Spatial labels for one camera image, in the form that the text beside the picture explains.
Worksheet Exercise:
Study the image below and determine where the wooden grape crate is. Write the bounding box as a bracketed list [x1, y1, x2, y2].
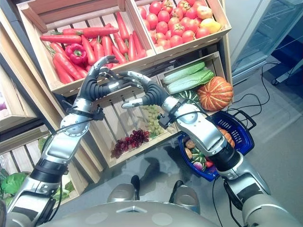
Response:
[89, 78, 181, 169]

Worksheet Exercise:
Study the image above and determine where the orange carrot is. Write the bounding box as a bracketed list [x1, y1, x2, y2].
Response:
[81, 35, 97, 66]
[136, 48, 148, 60]
[53, 52, 82, 80]
[62, 27, 119, 39]
[116, 11, 130, 42]
[49, 42, 70, 59]
[93, 40, 105, 62]
[102, 35, 114, 60]
[73, 63, 89, 79]
[127, 34, 138, 61]
[113, 33, 129, 55]
[111, 44, 127, 64]
[40, 35, 82, 44]
[52, 58, 74, 84]
[132, 30, 144, 55]

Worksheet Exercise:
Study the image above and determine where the robot torso silver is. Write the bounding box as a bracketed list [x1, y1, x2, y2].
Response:
[35, 201, 251, 227]

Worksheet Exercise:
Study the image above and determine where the robot right leg silver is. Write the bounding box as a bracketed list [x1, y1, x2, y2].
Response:
[169, 184, 199, 209]

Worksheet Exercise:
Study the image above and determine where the robot foot dark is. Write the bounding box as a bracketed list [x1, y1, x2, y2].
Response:
[131, 175, 141, 201]
[171, 180, 184, 197]

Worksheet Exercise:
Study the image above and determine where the green grape bunch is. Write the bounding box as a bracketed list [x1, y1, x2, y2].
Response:
[142, 104, 167, 139]

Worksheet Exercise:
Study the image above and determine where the wooden cabbage crate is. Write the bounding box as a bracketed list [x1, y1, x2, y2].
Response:
[156, 51, 234, 114]

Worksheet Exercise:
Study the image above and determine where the large orange pumpkin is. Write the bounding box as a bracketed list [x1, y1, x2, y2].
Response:
[196, 76, 234, 112]

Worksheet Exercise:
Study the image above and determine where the pale orange round fruit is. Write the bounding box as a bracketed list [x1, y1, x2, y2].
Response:
[196, 5, 213, 20]

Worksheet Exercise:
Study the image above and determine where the green lettuce head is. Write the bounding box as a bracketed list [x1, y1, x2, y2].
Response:
[0, 172, 28, 197]

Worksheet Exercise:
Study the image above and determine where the red bell pepper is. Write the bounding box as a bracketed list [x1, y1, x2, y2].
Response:
[65, 43, 88, 65]

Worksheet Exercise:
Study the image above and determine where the purple vegetable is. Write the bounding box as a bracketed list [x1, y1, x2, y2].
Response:
[0, 92, 7, 112]

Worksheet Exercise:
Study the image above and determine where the purple grape bunch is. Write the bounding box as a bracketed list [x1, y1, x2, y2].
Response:
[110, 139, 133, 159]
[129, 129, 151, 148]

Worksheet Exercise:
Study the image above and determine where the small orange pumpkin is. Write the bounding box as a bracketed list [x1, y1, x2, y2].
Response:
[216, 126, 236, 148]

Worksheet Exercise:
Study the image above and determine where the wooden display shelf frame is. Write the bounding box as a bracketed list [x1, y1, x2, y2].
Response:
[0, 0, 234, 197]

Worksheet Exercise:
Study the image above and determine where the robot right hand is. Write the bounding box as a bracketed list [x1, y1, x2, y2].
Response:
[119, 70, 180, 112]

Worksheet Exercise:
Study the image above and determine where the green striped squash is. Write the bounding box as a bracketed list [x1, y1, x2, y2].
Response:
[174, 89, 201, 105]

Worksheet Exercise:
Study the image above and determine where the wooden tomato crate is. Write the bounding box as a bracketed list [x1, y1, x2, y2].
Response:
[127, 0, 232, 55]

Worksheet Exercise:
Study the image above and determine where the blue plastic shopping basket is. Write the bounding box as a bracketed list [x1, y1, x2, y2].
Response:
[177, 111, 255, 183]

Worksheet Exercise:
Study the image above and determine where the wooden crate with purple vegetable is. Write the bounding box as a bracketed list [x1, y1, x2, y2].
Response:
[0, 63, 39, 133]

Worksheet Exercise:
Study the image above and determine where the wooden carrot crate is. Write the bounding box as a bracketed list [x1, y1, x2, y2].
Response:
[16, 0, 157, 97]

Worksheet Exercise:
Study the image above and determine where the yellow fruit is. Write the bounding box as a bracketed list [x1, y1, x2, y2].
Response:
[200, 18, 222, 35]

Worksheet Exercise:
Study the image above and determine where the black floor cable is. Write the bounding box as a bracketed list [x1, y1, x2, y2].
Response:
[259, 61, 283, 112]
[226, 93, 264, 124]

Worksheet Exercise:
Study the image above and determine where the small green squash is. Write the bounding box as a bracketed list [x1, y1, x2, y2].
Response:
[191, 148, 207, 163]

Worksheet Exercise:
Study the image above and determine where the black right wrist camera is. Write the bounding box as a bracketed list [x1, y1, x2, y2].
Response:
[157, 113, 176, 130]

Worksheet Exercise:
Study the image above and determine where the black basket handle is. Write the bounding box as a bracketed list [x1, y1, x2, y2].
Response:
[227, 110, 257, 131]

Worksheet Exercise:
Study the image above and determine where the robot right foot dark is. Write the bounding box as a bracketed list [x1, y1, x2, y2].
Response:
[171, 180, 184, 197]

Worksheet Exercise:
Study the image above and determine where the glass door refrigerator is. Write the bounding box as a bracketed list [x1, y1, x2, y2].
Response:
[231, 0, 303, 84]

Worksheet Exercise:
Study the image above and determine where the green leafy vegetable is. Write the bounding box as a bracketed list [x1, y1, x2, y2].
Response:
[53, 179, 75, 202]

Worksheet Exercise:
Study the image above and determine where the robot left foot dark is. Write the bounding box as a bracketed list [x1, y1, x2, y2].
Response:
[131, 175, 141, 201]

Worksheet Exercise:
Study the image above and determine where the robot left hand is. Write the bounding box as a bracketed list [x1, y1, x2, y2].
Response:
[70, 54, 130, 114]

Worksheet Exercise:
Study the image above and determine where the wooden lettuce crate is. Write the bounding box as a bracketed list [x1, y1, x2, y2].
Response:
[0, 125, 81, 209]

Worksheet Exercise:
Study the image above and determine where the green napa cabbage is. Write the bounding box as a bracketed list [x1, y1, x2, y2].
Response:
[167, 70, 215, 94]
[163, 61, 206, 85]

